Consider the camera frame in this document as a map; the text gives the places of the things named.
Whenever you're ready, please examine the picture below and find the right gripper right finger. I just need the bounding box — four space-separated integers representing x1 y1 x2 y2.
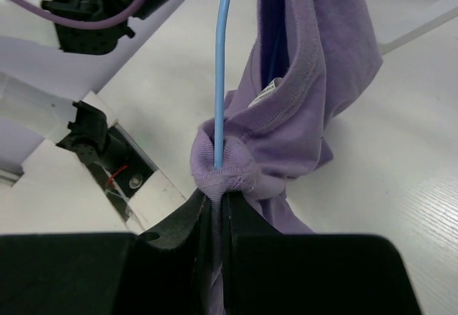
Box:
223 193 283 314

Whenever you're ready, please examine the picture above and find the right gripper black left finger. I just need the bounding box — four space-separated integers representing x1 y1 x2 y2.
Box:
140 190 212 314

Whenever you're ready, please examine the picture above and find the purple t shirt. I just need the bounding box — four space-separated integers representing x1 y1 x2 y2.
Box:
190 0 383 314

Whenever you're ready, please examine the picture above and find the blue wire hanger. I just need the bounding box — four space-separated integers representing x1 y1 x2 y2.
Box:
214 0 231 169

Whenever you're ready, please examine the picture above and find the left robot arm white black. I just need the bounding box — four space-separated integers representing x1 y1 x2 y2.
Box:
1 0 184 98

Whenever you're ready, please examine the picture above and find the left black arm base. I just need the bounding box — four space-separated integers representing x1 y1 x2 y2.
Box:
57 101 158 200

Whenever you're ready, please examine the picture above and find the white clothes rack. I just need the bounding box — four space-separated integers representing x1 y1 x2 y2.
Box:
377 0 457 55

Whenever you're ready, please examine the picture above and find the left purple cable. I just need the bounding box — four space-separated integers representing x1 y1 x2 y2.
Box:
0 0 157 32

